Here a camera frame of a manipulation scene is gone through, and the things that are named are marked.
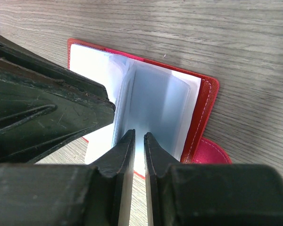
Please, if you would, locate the red leather card holder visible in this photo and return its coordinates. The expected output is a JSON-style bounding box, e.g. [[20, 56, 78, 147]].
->
[[67, 39, 231, 178]]

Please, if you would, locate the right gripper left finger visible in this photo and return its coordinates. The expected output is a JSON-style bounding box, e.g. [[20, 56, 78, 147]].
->
[[0, 129, 135, 226]]

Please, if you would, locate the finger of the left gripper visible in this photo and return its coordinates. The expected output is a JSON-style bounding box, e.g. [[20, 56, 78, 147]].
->
[[0, 35, 115, 163]]

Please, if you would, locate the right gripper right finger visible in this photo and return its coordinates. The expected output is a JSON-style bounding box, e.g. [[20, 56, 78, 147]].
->
[[144, 133, 283, 226]]

